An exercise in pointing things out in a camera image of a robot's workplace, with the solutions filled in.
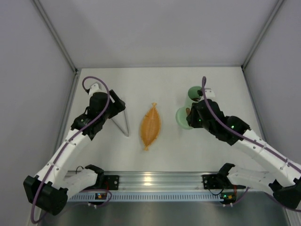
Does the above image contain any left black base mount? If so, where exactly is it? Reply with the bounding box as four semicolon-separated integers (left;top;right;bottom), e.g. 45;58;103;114
94;175;119;191

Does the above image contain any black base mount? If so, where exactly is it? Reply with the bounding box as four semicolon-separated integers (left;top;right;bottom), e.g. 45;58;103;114
202;174;225;190
94;175;119;191

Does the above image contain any green cylindrical lunch container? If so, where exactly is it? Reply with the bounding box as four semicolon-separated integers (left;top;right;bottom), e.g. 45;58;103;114
184;86;202;108

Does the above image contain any aluminium mounting rail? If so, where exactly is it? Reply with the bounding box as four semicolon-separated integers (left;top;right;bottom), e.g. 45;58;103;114
65;171;269;192

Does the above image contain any controller board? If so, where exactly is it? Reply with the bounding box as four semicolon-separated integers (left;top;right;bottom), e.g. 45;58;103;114
95;193;107;200
221;193;237;201

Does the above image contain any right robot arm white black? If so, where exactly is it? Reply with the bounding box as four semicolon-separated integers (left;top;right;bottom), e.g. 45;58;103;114
184;99;301;211

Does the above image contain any left controller board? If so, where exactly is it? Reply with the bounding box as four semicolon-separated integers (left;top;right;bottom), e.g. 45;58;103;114
95;193;107;200

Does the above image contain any green lid with leather strap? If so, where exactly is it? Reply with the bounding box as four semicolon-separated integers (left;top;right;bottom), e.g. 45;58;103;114
175;106;193;129

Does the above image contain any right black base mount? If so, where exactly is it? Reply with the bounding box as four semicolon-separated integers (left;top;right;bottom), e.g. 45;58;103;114
202;174;225;190

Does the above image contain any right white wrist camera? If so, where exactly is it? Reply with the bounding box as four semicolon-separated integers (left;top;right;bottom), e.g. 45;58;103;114
197;88;215;99

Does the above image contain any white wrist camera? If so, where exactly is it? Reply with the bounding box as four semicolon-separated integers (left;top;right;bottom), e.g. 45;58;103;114
197;88;215;99
87;82;102;96

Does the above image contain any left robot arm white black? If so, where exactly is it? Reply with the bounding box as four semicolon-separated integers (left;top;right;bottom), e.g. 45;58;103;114
23;90;126;216

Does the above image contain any slotted grey cable duct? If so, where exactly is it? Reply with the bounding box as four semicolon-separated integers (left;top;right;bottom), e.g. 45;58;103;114
69;192;226;202

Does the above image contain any right controller board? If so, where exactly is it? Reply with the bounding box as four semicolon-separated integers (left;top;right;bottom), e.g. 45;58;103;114
221;193;237;201

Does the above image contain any orange woven boat basket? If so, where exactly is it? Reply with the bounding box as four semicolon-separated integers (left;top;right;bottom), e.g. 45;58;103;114
140;103;161;151

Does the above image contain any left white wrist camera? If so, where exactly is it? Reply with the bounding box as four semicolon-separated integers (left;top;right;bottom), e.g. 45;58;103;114
87;82;102;96

